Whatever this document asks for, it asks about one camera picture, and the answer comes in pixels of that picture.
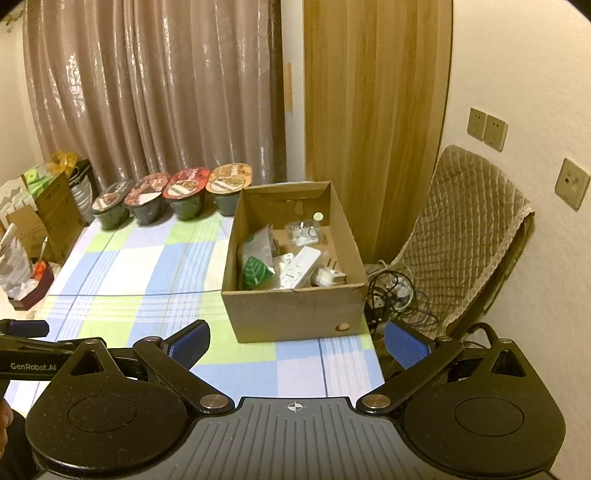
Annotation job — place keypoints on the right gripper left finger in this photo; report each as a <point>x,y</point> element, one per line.
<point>168,363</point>

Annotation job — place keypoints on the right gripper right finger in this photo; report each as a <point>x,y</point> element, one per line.
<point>422,359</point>

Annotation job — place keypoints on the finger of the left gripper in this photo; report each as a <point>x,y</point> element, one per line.
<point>24,328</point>
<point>13,343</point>

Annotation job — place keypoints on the white power adapter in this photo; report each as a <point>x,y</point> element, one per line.
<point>328,275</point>

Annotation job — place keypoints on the silver green tea pouch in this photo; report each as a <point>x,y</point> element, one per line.
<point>255,259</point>

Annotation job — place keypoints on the white ointment box with parrot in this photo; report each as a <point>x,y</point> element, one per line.
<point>296,273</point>

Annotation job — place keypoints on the left hand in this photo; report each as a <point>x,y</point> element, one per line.
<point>6,419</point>

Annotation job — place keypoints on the dark red tray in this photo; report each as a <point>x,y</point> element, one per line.
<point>35,289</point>

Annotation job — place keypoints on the crumpled white plastic bag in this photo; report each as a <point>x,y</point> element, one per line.
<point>15,268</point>

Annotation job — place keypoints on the checkered tablecloth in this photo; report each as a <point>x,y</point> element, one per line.
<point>136,281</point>

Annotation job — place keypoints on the small cardboard boxes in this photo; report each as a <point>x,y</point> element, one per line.
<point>55,218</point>

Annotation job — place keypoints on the brown cardboard box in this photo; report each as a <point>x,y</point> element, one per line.
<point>303,313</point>

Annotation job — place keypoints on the white carved wooden rack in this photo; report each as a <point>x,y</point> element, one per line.
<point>14,195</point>

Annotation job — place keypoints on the quilted beige chair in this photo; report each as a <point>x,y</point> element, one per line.
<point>467,239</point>

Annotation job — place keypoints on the brown lid noodle bowl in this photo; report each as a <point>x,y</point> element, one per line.
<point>109,208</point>

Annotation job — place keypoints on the dark red lid noodle bowl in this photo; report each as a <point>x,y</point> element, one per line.
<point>144,201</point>

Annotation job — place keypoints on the clear bag with adapter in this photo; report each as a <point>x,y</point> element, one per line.
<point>304,233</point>

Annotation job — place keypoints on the orange lid noodle bowl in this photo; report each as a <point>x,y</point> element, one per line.
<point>225,184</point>

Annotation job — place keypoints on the wooden door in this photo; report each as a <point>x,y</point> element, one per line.
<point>376,78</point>

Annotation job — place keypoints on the single wall socket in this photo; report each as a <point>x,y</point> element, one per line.
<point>572,184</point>

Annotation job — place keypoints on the double wall socket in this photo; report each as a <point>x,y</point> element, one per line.
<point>488,129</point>

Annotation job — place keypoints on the yellow wall hook strip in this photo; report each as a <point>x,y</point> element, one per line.
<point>288,89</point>

